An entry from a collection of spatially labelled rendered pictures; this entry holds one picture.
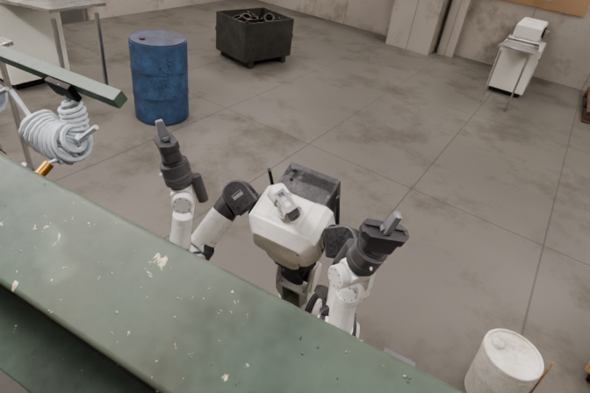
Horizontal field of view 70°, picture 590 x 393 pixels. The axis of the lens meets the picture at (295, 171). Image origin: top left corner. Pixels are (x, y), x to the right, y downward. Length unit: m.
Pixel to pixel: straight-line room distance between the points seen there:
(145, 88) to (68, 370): 4.12
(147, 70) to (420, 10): 5.58
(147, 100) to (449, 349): 3.56
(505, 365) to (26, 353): 2.27
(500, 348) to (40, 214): 2.41
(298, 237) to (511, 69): 6.32
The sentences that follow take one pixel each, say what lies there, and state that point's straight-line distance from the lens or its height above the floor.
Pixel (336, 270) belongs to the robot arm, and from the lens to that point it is 1.13.
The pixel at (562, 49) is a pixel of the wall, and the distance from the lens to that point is 8.87.
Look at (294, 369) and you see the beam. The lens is 0.33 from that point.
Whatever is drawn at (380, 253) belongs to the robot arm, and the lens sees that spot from 1.07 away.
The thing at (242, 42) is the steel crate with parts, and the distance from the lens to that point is 6.37.
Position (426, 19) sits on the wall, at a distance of 8.61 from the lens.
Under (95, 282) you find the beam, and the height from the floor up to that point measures 1.94.
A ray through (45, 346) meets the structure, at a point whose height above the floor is 1.70.
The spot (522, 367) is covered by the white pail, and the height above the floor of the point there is 0.36.
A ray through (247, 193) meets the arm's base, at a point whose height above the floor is 1.35.
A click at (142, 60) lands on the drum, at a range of 4.54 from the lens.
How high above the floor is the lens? 2.23
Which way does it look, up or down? 33 degrees down
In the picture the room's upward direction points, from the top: 8 degrees clockwise
